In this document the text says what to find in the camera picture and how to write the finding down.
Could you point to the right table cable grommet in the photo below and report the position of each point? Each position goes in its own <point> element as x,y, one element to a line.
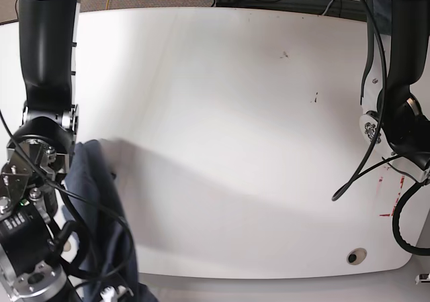
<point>356,256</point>

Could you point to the dark blue t-shirt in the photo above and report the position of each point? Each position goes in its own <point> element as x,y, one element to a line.
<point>91,178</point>

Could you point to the red tape rectangle marking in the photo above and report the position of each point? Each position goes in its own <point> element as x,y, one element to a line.
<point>388,192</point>

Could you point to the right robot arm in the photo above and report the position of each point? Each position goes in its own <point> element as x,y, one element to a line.
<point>39,257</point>

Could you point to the table cable grommet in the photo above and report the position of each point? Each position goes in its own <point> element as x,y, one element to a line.
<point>67,246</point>
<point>356,256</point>

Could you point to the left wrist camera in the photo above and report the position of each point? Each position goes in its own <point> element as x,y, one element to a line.
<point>423,279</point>

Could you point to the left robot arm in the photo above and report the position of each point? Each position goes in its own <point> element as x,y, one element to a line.
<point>398,42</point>

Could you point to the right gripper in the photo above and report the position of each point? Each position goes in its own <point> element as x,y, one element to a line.
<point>91,289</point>

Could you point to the left table cable grommet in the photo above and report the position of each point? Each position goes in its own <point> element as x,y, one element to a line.
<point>67,246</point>

